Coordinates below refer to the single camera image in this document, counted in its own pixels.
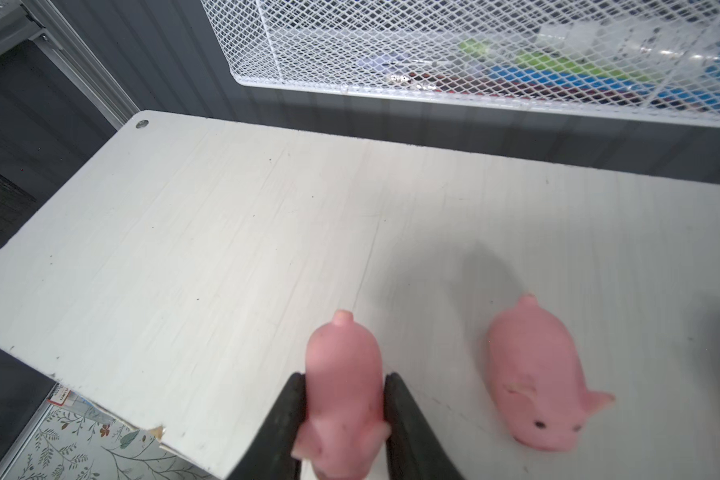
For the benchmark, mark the white wire wall basket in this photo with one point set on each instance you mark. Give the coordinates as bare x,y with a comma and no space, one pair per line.
314,46

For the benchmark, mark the pens in white basket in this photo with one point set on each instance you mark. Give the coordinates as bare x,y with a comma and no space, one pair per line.
647,63

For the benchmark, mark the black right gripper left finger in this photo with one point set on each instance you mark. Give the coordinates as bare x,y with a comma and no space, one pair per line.
269,454

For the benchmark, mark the pink pig toy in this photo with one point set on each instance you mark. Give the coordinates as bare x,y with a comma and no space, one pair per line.
344,427
535,378

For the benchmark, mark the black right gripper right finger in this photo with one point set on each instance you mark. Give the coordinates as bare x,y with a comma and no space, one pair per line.
413,450

